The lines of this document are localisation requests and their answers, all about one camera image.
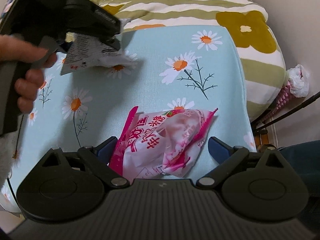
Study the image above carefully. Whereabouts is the black pole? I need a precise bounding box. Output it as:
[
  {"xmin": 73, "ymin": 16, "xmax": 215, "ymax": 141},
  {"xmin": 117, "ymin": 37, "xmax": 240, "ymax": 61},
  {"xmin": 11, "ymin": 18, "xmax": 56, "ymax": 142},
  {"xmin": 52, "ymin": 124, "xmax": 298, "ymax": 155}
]
[{"xmin": 251, "ymin": 90, "xmax": 320, "ymax": 132}]

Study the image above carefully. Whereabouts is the pink patterned bag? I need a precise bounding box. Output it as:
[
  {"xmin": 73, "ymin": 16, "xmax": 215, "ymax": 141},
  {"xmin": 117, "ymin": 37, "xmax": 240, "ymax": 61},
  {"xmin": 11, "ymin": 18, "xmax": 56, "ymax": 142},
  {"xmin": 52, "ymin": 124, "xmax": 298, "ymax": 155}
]
[{"xmin": 260, "ymin": 81, "xmax": 295, "ymax": 123}]

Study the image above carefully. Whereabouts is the teal garment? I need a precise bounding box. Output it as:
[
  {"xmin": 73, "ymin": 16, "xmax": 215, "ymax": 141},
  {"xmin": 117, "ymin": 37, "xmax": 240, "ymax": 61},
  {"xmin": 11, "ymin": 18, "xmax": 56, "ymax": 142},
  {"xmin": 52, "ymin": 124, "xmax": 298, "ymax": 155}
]
[{"xmin": 279, "ymin": 140, "xmax": 319, "ymax": 223}]

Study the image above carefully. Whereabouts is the white plastic bag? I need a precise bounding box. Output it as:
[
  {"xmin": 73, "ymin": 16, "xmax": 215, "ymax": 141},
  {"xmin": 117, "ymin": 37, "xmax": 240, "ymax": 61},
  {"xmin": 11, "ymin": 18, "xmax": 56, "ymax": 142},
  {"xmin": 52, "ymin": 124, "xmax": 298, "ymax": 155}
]
[{"xmin": 287, "ymin": 64, "xmax": 310, "ymax": 98}]

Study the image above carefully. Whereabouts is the floral striped blanket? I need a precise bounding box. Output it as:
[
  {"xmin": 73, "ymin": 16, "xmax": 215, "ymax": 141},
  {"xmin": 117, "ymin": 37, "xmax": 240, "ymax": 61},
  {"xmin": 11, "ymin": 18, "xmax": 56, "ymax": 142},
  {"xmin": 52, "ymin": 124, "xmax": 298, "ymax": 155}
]
[{"xmin": 92, "ymin": 0, "xmax": 285, "ymax": 120}]

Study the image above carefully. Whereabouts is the silver grey snack bag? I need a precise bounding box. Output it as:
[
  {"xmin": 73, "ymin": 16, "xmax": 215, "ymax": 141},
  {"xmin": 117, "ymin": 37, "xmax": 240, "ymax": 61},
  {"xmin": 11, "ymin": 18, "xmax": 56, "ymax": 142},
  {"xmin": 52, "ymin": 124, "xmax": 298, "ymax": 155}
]
[{"xmin": 60, "ymin": 18, "xmax": 136, "ymax": 75}]

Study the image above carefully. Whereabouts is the pink candy bag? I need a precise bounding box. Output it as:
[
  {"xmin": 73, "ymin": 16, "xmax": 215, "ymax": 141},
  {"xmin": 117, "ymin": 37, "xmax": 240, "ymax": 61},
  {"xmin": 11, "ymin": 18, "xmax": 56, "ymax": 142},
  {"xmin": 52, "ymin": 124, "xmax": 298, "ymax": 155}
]
[{"xmin": 108, "ymin": 106, "xmax": 216, "ymax": 181}]

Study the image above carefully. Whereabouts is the person's left hand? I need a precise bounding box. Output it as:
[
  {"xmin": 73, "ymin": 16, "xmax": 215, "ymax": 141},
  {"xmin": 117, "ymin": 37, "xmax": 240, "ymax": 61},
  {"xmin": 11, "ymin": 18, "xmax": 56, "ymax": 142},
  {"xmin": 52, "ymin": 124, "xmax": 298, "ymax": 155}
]
[{"xmin": 1, "ymin": 35, "xmax": 48, "ymax": 114}]

